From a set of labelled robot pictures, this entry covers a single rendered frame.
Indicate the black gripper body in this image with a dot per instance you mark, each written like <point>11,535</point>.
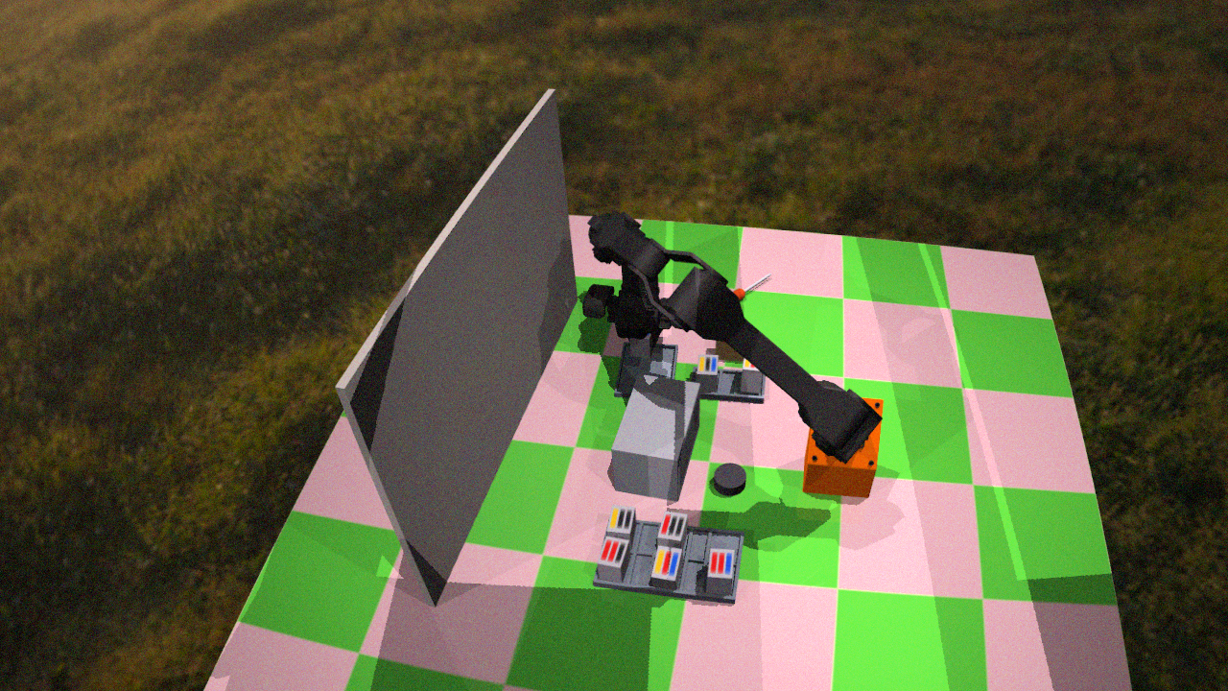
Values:
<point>600,296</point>

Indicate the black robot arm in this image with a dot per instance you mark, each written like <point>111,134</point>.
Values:
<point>841,420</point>

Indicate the orange-handled screwdriver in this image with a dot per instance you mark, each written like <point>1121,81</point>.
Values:
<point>741,293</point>

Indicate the dark grey cylinder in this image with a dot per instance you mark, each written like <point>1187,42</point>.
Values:
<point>729,479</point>

